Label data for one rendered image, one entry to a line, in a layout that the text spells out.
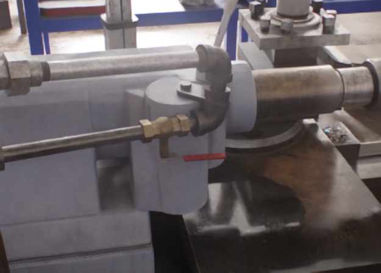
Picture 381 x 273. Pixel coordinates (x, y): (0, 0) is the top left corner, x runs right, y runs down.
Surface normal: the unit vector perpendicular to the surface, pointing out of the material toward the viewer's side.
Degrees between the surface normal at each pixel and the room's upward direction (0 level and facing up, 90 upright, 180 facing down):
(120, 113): 86
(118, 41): 90
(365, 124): 0
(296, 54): 90
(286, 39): 90
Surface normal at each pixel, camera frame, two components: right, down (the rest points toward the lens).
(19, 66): 0.47, -0.15
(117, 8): 0.37, 0.45
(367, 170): 0.00, -0.88
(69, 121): 0.19, 0.35
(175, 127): 0.41, 0.07
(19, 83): 0.47, 0.58
